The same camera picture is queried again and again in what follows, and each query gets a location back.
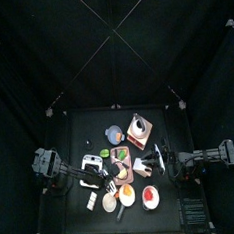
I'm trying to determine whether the white toy saucepan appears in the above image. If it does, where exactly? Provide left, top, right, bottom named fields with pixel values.
left=140, top=184, right=162, bottom=212

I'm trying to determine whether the green toy vegetable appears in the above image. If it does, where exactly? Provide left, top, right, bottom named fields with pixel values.
left=115, top=148, right=129, bottom=162

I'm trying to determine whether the white toy block bar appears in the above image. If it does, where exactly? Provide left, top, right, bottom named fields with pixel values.
left=84, top=190, right=99, bottom=212

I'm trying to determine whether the green toy lime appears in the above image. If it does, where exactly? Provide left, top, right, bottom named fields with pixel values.
left=99, top=148, right=111, bottom=160

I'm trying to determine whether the white toy toaster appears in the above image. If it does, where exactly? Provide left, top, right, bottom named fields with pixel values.
left=77, top=152, right=106, bottom=190

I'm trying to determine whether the blue toy pot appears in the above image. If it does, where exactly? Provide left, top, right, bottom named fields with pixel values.
left=104, top=123, right=126, bottom=147

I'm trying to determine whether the wooden toy knife block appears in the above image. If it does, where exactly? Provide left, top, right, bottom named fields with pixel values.
left=131, top=156, right=154, bottom=180

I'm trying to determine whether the orange toy food in pan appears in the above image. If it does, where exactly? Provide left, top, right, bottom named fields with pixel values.
left=122, top=184, right=134, bottom=198

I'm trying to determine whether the cream round plate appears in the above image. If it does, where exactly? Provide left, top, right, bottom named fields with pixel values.
left=101, top=191, right=118, bottom=215

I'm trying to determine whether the white printed label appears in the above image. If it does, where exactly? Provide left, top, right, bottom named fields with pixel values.
left=182, top=196, right=208, bottom=226

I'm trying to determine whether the pink cutting board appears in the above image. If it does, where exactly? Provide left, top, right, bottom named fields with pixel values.
left=109, top=145, right=135, bottom=187

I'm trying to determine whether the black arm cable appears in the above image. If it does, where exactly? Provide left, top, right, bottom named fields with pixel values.
left=169, top=156, right=196, bottom=183

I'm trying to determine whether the small black round object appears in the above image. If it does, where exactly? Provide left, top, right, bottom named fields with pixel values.
left=83, top=138, right=95, bottom=151

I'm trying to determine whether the yellow toy food piece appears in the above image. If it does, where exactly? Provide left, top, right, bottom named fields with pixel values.
left=117, top=168, right=129, bottom=180

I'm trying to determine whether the white toy frying pan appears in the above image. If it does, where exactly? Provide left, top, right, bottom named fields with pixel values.
left=113, top=182, right=139, bottom=222

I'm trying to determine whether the red toy food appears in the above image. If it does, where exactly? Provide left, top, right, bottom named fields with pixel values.
left=143, top=188, right=155, bottom=202

